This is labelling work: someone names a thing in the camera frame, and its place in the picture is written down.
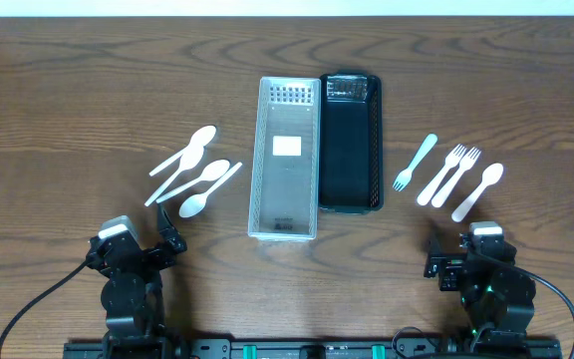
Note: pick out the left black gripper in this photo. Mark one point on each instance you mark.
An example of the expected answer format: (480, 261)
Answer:
(154, 252)

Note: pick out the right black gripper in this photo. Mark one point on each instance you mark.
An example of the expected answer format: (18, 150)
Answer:
(436, 260)

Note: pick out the white thick plastic spoon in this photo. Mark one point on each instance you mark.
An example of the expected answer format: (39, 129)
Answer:
(490, 176)

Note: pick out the white plastic fork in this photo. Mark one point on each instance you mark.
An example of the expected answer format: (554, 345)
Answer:
(465, 164)
(450, 161)

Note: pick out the mint green plastic fork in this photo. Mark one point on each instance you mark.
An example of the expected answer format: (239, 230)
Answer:
(405, 176)

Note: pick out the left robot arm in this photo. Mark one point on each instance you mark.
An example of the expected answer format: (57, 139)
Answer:
(132, 297)

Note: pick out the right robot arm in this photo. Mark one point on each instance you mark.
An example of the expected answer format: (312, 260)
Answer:
(497, 299)

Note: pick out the white spoon lowest left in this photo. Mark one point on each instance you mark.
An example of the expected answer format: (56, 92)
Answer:
(197, 202)

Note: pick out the white spoon top left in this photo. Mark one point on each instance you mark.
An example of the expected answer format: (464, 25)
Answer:
(199, 139)

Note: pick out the clear plastic mesh basket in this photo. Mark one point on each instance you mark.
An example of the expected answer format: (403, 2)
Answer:
(285, 173)

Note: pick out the dark green mesh basket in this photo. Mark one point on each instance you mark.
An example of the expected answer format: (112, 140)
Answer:
(351, 163)

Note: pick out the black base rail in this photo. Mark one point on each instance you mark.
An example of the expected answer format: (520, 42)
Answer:
(406, 347)

